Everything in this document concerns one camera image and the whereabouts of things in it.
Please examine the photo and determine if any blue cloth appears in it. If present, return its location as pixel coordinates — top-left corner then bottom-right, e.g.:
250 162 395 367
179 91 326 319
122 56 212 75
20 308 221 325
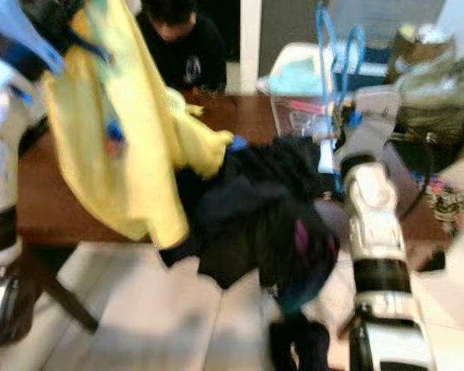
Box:
224 134 250 153

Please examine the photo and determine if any blue plastic hanger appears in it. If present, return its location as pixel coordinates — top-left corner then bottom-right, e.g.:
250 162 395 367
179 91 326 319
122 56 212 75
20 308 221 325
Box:
313 4 368 194

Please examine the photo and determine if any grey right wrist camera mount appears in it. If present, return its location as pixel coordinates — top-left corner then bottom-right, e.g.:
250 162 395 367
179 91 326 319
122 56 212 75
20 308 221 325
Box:
333 85 404 171

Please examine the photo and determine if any colourful patterned bag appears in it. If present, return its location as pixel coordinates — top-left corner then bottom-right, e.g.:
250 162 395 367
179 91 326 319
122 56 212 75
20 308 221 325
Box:
425 174 464 229

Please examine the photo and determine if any teal cloth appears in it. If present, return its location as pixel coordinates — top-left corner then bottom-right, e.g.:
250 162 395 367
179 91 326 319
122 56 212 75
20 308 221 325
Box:
271 58 322 95

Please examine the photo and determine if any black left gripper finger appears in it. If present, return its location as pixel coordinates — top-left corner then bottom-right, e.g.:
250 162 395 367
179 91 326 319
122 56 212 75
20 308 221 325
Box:
73 39 114 64

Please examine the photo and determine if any dark wooden table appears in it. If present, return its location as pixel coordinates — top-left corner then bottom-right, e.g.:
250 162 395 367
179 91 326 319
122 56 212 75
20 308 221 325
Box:
15 93 464 341

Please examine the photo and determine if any yellow printed t-shirt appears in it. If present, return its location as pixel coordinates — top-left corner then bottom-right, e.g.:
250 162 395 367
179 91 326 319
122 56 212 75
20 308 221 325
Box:
45 0 234 250

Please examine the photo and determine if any pink stick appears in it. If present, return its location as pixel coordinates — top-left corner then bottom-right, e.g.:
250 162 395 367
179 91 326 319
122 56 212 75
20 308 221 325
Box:
286 100 326 113

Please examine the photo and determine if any grey drawer cabinet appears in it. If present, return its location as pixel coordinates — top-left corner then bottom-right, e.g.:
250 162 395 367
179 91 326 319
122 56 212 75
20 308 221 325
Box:
329 0 445 43

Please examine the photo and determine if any white plastic chair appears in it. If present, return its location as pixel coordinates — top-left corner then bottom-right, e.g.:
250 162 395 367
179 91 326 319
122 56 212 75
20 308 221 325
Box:
257 43 322 97

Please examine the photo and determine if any person in black clothes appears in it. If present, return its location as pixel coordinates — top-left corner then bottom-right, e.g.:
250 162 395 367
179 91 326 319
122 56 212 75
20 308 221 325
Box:
135 0 229 95

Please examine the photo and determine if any olive plastic bag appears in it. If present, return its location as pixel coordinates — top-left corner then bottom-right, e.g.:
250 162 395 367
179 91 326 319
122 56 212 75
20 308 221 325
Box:
391 23 464 140

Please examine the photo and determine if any dark navy garment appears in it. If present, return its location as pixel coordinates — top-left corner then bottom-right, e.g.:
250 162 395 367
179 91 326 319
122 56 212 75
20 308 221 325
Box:
271 203 341 310

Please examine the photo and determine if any black garment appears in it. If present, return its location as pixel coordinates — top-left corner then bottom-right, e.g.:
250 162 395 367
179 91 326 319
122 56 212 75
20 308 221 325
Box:
166 138 341 298

